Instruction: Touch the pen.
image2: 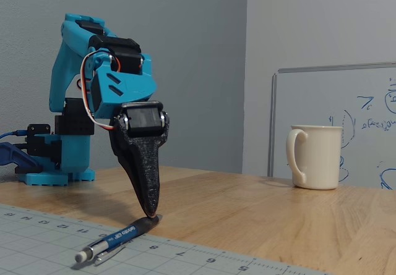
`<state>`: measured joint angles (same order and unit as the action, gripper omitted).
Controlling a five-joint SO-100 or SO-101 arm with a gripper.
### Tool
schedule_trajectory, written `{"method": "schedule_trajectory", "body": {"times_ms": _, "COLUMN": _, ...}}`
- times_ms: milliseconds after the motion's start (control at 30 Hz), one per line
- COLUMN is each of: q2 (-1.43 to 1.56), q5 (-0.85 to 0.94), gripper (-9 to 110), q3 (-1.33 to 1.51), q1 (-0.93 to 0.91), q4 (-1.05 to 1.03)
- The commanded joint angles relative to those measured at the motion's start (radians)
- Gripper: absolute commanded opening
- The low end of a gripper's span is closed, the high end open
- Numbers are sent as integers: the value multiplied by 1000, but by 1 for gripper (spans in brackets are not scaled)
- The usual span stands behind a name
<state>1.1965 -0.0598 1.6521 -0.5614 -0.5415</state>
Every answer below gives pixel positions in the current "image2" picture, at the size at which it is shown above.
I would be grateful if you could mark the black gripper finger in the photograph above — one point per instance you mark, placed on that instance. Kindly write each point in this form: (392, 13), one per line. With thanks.
(123, 160)
(148, 170)

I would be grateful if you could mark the blue mechanical pencil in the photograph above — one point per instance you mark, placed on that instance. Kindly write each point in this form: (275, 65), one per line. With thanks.
(123, 235)

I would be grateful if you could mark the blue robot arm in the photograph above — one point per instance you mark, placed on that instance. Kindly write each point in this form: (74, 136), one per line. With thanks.
(62, 71)

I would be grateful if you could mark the black controller board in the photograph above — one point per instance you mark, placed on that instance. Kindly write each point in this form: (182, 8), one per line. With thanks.
(37, 139)

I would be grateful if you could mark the dark blue table clamp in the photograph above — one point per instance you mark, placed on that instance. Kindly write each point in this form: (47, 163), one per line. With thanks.
(18, 160)

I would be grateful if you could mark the grey cutting mat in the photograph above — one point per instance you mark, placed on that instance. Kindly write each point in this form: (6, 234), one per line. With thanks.
(46, 244)

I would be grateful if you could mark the cream ceramic mug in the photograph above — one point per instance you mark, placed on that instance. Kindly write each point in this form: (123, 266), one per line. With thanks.
(321, 157)

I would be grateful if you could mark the whiteboard with blue writing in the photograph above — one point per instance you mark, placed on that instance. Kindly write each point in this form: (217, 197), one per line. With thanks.
(365, 151)

